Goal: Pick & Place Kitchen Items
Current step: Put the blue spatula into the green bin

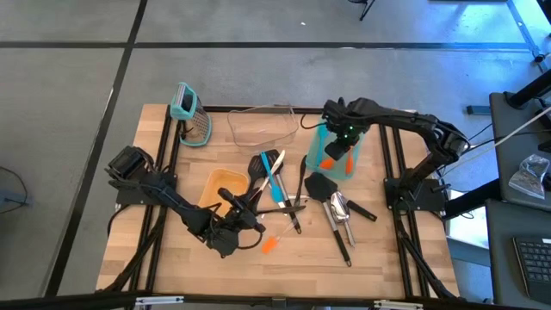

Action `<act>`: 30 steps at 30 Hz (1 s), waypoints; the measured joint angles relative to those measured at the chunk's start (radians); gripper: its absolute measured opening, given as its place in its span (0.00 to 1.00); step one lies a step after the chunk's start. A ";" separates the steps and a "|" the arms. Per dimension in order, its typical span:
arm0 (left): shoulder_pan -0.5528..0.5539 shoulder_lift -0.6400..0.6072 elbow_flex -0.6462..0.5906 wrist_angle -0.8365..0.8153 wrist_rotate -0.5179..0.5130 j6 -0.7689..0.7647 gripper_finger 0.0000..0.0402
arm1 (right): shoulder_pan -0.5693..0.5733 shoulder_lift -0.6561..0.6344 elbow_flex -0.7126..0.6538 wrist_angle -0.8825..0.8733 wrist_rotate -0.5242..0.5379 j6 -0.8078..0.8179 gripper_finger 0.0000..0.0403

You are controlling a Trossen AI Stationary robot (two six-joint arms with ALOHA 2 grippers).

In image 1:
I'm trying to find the silver aluminium bracket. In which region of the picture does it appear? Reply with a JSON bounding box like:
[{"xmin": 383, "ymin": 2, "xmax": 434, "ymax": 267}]
[
  {"xmin": 373, "ymin": 300, "xmax": 424, "ymax": 310},
  {"xmin": 135, "ymin": 295, "xmax": 185, "ymax": 307}
]

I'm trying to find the black solid turner steel handle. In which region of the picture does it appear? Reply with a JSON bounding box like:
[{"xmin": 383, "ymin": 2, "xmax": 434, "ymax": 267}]
[{"xmin": 303, "ymin": 171, "xmax": 353, "ymax": 268}]

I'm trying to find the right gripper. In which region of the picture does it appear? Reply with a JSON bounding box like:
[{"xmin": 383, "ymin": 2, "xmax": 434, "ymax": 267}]
[{"xmin": 322, "ymin": 97, "xmax": 371, "ymax": 161}]

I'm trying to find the clear plastic bag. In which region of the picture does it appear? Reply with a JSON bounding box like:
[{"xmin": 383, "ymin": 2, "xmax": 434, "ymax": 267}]
[{"xmin": 507, "ymin": 153, "xmax": 551, "ymax": 201}]

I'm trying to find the orange brush clear handle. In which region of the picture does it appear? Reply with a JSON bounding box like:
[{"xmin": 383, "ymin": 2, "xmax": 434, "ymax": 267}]
[{"xmin": 261, "ymin": 223, "xmax": 299, "ymax": 255}]

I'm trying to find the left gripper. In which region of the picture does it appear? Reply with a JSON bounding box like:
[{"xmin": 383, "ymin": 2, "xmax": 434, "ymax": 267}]
[{"xmin": 205, "ymin": 187, "xmax": 267, "ymax": 259}]

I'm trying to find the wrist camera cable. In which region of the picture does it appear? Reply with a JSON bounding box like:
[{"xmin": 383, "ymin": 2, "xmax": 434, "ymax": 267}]
[
  {"xmin": 299, "ymin": 112, "xmax": 328, "ymax": 131},
  {"xmin": 236, "ymin": 230, "xmax": 265, "ymax": 252}
]

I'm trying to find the teal plastic bin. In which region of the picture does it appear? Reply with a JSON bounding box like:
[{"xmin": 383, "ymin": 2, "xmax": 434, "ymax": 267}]
[{"xmin": 305, "ymin": 118, "xmax": 366, "ymax": 181}]

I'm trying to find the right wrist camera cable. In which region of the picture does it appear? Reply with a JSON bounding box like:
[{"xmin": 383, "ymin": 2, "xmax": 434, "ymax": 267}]
[{"xmin": 299, "ymin": 112, "xmax": 328, "ymax": 131}]

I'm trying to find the black frame beam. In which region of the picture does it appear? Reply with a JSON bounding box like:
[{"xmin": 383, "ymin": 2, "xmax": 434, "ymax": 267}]
[{"xmin": 0, "ymin": 291, "xmax": 551, "ymax": 310}]

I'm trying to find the thin black floor cable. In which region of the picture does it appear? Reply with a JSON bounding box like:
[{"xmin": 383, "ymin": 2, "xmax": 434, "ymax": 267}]
[{"xmin": 0, "ymin": 165, "xmax": 30, "ymax": 215}]

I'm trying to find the orange plastic bin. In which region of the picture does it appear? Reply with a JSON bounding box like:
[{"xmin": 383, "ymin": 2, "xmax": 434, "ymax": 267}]
[{"xmin": 196, "ymin": 167, "xmax": 251, "ymax": 219}]

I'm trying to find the black desk leg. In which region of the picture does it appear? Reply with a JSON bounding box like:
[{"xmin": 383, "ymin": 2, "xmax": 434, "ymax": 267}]
[{"xmin": 504, "ymin": 68, "xmax": 551, "ymax": 109}]

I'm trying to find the teal steel box grater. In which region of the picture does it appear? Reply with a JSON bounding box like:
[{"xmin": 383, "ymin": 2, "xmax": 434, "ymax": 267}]
[{"xmin": 170, "ymin": 81, "xmax": 213, "ymax": 148}]

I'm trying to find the black aluminium table frame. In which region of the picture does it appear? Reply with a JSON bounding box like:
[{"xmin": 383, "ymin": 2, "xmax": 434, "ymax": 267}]
[{"xmin": 96, "ymin": 104, "xmax": 464, "ymax": 310}]

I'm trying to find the black desk foot bar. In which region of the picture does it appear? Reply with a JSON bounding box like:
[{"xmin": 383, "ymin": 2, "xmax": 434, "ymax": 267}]
[{"xmin": 443, "ymin": 178, "xmax": 503, "ymax": 220}]

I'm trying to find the shiny steel scoop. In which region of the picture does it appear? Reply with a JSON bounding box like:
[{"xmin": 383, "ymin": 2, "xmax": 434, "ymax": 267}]
[{"xmin": 329, "ymin": 190, "xmax": 357, "ymax": 249}]

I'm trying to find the teal silicone spatula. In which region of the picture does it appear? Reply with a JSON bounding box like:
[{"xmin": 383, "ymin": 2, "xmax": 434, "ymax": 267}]
[
  {"xmin": 317, "ymin": 126, "xmax": 329, "ymax": 168},
  {"xmin": 260, "ymin": 150, "xmax": 285, "ymax": 204}
]

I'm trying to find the dark grey desk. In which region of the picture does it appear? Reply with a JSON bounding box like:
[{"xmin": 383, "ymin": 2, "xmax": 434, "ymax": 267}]
[
  {"xmin": 488, "ymin": 91, "xmax": 551, "ymax": 212},
  {"xmin": 485, "ymin": 199, "xmax": 551, "ymax": 310}
]

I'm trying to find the white cable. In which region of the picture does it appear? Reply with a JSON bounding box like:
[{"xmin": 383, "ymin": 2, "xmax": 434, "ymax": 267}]
[{"xmin": 492, "ymin": 105, "xmax": 551, "ymax": 150}]

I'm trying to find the clear plastic bin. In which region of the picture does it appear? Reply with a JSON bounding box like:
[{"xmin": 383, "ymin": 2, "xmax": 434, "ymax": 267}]
[{"xmin": 226, "ymin": 104, "xmax": 300, "ymax": 150}]

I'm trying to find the black slotted turner steel handle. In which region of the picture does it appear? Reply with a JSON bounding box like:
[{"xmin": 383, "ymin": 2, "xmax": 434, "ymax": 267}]
[{"xmin": 262, "ymin": 148, "xmax": 303, "ymax": 236}]

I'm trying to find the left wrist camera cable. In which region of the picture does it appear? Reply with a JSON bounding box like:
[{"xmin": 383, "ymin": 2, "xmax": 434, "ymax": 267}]
[{"xmin": 236, "ymin": 230, "xmax": 265, "ymax": 252}]

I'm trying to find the black keyboard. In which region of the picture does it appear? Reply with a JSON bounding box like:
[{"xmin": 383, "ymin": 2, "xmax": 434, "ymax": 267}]
[{"xmin": 511, "ymin": 235, "xmax": 551, "ymax": 305}]

